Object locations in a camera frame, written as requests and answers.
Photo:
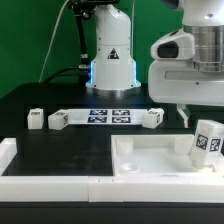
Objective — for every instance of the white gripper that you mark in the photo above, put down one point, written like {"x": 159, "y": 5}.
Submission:
{"x": 188, "y": 68}

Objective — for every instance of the white square tabletop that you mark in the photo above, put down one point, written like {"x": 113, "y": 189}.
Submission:
{"x": 152, "y": 154}

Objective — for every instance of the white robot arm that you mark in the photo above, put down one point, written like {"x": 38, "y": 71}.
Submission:
{"x": 113, "y": 70}

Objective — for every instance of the white U-shaped fence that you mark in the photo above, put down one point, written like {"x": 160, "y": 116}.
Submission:
{"x": 204, "y": 186}

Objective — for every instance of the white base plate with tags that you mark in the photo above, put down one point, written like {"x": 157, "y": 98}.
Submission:
{"x": 103, "y": 116}

